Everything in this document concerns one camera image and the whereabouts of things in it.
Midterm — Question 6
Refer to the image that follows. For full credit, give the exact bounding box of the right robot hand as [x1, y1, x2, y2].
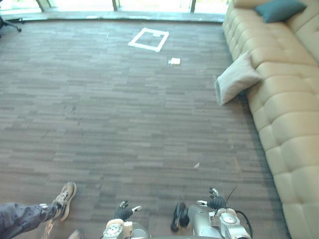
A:
[196, 187, 226, 210]

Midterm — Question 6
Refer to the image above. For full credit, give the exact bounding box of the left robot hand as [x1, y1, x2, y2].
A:
[114, 200, 143, 221]

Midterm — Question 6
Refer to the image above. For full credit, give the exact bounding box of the silver robot leg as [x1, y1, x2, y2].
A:
[186, 204, 226, 239]

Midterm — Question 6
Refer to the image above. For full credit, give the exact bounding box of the dark robot foot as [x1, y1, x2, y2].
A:
[170, 202, 189, 232]

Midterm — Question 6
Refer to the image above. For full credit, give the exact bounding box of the person's shoe tip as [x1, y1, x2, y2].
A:
[67, 229, 84, 239]

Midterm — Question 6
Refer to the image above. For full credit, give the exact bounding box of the person's beige shoe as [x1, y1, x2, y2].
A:
[51, 181, 78, 222]

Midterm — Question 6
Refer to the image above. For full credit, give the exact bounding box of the person's leg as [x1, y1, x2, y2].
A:
[0, 202, 60, 239]

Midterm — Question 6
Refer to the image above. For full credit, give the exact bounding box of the grey striped cushion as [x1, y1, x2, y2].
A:
[214, 51, 263, 107]

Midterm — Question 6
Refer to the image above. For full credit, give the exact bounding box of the beige tufted leather sofa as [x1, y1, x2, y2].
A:
[221, 0, 319, 239]

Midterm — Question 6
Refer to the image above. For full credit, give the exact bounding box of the white tape square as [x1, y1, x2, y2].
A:
[127, 27, 169, 53]

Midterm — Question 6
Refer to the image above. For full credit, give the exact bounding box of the teal cushion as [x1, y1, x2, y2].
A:
[254, 0, 307, 24]

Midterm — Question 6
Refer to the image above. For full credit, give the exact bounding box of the black office chair base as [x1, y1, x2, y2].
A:
[0, 15, 25, 38]

